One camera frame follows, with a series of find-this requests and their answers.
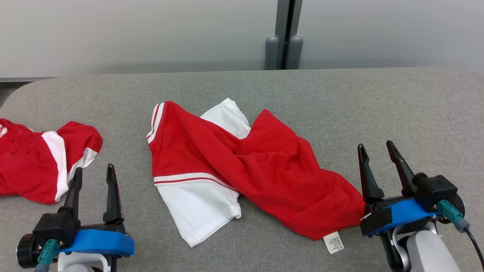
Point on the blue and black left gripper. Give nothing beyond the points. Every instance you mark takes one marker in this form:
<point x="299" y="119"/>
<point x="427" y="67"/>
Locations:
<point x="102" y="241"/>

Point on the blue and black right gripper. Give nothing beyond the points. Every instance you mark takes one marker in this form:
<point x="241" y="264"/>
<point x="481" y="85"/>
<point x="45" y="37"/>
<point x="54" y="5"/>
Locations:
<point x="401" y="213"/>

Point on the red shorts with white stripe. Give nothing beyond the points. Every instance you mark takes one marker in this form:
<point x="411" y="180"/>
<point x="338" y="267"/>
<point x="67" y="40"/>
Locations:
<point x="26" y="170"/>

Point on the red and white jersey shirt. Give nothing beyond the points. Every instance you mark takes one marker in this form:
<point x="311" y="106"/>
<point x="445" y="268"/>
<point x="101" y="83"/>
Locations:
<point x="272" y="173"/>

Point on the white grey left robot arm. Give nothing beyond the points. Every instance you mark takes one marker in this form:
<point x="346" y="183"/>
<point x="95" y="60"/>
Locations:
<point x="81" y="262"/>

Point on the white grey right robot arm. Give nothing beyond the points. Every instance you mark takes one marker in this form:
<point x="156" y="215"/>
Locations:
<point x="427" y="253"/>

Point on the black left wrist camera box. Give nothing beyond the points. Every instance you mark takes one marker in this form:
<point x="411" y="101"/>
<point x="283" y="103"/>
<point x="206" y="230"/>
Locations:
<point x="56" y="226"/>

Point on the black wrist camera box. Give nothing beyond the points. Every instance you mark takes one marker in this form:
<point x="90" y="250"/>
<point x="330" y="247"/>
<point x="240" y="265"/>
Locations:
<point x="435" y="190"/>
<point x="56" y="226"/>

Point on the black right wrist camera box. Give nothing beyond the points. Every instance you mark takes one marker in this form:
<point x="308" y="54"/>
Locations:
<point x="435" y="190"/>

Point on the grey rounded post cap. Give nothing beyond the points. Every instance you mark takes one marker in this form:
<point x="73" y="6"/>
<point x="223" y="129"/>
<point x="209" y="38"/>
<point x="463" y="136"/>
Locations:
<point x="271" y="54"/>
<point x="295" y="53"/>

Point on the grey partition joint post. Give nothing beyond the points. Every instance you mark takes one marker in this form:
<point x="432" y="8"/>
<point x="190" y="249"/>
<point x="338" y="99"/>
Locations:
<point x="283" y="19"/>

